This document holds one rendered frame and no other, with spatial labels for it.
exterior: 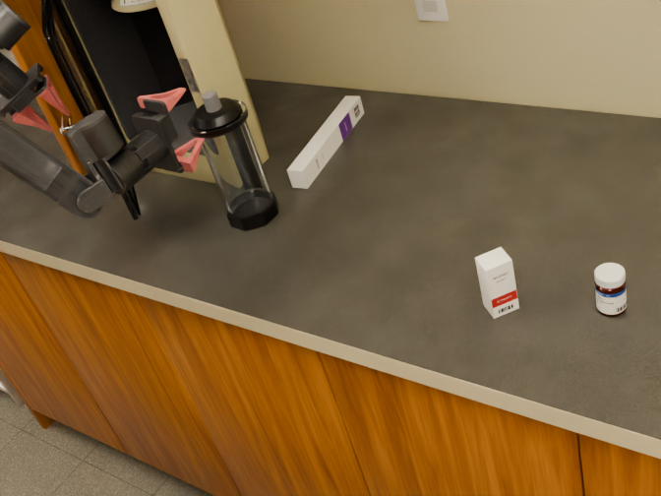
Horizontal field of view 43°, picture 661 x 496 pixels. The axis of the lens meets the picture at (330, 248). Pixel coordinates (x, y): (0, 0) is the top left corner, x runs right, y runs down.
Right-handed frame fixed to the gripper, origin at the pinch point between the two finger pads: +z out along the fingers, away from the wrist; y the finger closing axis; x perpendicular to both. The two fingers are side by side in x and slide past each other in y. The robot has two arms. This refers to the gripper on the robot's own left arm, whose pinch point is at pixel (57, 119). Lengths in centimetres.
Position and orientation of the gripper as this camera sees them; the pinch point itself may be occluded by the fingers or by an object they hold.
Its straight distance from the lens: 166.1
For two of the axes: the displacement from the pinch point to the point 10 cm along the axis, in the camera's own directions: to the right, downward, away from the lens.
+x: 2.7, 5.6, -7.8
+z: 5.9, 5.5, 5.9
